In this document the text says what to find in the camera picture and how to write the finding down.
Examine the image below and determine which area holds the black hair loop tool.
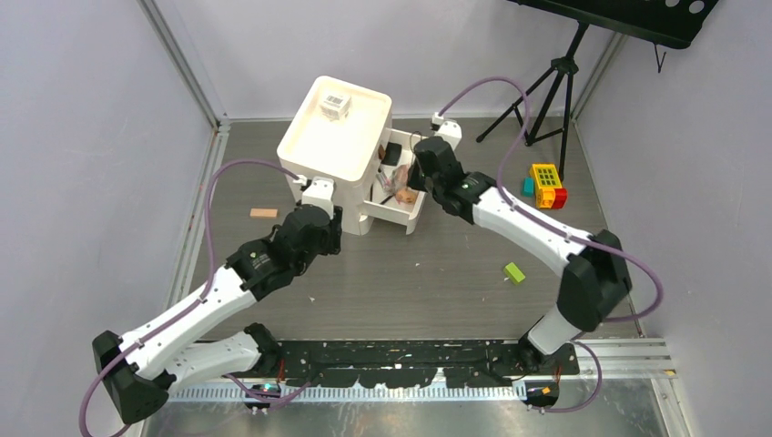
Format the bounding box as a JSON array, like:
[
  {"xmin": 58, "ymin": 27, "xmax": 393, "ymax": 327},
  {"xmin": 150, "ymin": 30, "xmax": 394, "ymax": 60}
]
[{"xmin": 409, "ymin": 130, "xmax": 422, "ymax": 160}]

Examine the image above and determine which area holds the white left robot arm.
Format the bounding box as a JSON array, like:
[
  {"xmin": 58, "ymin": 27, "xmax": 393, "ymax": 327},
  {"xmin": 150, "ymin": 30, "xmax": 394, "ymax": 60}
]
[{"xmin": 92, "ymin": 204, "xmax": 343, "ymax": 425}]

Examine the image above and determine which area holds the red toy block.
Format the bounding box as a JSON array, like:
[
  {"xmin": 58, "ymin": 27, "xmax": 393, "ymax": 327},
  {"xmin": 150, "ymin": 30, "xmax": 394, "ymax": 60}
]
[{"xmin": 551, "ymin": 188, "xmax": 567, "ymax": 209}]

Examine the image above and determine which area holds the black compact case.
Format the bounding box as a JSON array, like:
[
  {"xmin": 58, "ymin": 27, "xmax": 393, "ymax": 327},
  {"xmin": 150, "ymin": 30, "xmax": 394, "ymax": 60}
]
[{"xmin": 381, "ymin": 142, "xmax": 402, "ymax": 167}]

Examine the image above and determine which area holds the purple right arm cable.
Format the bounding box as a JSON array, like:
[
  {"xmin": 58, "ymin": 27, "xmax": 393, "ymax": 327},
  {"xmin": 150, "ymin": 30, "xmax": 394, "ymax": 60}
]
[{"xmin": 437, "ymin": 76, "xmax": 665, "ymax": 415}]

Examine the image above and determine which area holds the beige makeup sponge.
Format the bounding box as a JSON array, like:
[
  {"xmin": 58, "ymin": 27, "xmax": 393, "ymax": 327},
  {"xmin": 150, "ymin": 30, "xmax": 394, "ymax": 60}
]
[{"xmin": 394, "ymin": 188, "xmax": 418, "ymax": 205}]

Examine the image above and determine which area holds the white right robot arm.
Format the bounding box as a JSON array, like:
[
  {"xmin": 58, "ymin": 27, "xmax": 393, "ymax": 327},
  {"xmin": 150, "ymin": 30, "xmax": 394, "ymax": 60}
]
[{"xmin": 408, "ymin": 137, "xmax": 632, "ymax": 374}]

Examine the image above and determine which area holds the tan wooden block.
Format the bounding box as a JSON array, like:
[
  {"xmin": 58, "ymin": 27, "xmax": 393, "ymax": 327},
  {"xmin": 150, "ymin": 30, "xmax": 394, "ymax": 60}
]
[{"xmin": 249, "ymin": 208, "xmax": 279, "ymax": 219}]

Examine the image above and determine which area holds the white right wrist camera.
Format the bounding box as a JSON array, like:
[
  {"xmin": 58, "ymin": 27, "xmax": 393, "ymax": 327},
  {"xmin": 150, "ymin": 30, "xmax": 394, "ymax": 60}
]
[{"xmin": 431, "ymin": 112, "xmax": 462, "ymax": 151}]

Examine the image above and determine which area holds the lime green block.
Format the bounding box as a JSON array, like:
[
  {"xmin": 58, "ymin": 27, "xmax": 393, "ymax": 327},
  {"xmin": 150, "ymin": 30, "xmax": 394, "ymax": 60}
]
[{"xmin": 503, "ymin": 262, "xmax": 525, "ymax": 283}]

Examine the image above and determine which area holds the black music stand tray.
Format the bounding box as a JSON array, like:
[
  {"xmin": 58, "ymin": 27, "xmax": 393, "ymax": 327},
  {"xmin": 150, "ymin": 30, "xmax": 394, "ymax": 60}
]
[{"xmin": 518, "ymin": 0, "xmax": 718, "ymax": 50}]

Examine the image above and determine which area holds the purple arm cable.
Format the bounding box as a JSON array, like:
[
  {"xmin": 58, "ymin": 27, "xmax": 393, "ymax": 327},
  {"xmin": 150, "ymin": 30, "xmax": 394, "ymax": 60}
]
[
  {"xmin": 78, "ymin": 158, "xmax": 315, "ymax": 437},
  {"xmin": 437, "ymin": 76, "xmax": 665, "ymax": 415}
]

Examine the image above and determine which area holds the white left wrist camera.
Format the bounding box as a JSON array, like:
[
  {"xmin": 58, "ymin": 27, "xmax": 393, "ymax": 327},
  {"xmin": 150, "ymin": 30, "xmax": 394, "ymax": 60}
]
[{"xmin": 292, "ymin": 175, "xmax": 335, "ymax": 219}]

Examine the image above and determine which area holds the teal wooden block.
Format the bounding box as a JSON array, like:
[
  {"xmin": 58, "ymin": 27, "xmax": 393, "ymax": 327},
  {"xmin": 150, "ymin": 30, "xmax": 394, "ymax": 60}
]
[{"xmin": 522, "ymin": 178, "xmax": 536, "ymax": 198}]

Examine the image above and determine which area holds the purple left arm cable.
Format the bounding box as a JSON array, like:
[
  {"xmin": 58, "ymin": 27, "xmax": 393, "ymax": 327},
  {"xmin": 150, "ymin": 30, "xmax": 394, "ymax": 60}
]
[{"xmin": 78, "ymin": 158, "xmax": 315, "ymax": 437}]

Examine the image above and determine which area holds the white barcode box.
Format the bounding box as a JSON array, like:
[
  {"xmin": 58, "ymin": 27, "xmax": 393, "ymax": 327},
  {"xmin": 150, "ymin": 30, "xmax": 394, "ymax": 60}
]
[{"xmin": 319, "ymin": 93, "xmax": 352, "ymax": 122}]

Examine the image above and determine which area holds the black tripod stand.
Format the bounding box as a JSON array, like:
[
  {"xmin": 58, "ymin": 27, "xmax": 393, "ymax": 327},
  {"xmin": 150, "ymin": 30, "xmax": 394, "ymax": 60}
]
[{"xmin": 474, "ymin": 21, "xmax": 591, "ymax": 182}]

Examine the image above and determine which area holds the white drawer organizer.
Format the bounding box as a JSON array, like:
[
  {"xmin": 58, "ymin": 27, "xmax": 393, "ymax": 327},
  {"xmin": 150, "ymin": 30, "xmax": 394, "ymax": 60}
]
[{"xmin": 277, "ymin": 76, "xmax": 424, "ymax": 236}]

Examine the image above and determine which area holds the black makeup pencil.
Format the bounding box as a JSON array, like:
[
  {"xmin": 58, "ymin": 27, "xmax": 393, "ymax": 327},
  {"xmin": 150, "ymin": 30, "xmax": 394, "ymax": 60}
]
[{"xmin": 380, "ymin": 193, "xmax": 396, "ymax": 205}]

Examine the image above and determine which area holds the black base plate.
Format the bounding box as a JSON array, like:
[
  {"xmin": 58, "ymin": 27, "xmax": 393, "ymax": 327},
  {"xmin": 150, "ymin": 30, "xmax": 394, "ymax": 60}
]
[{"xmin": 240, "ymin": 340, "xmax": 579, "ymax": 389}]

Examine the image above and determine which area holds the yellow toy block house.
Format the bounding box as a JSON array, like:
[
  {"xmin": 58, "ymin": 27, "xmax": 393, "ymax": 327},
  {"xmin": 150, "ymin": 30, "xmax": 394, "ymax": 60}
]
[{"xmin": 529, "ymin": 163, "xmax": 563, "ymax": 209}]

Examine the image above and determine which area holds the clear plastic bag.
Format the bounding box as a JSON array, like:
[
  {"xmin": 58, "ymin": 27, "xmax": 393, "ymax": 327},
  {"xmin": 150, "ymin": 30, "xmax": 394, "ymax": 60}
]
[{"xmin": 377, "ymin": 164, "xmax": 411, "ymax": 195}]

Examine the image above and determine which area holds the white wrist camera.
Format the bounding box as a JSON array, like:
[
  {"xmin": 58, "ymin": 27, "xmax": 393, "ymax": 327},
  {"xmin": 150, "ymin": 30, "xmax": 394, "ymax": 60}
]
[
  {"xmin": 431, "ymin": 112, "xmax": 462, "ymax": 151},
  {"xmin": 292, "ymin": 175, "xmax": 335, "ymax": 219}
]

